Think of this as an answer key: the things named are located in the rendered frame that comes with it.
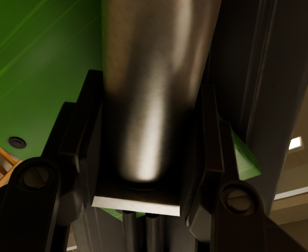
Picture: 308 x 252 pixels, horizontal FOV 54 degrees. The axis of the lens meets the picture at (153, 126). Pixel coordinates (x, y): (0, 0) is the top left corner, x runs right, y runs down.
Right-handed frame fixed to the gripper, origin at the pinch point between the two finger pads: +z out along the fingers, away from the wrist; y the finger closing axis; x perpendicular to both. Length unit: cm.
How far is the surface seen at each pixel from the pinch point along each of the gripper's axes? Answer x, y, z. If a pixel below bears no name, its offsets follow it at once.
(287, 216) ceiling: -356, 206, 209
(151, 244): -13.2, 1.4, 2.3
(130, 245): -14.2, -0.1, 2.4
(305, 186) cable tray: -210, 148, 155
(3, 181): -444, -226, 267
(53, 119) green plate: -3.7, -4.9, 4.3
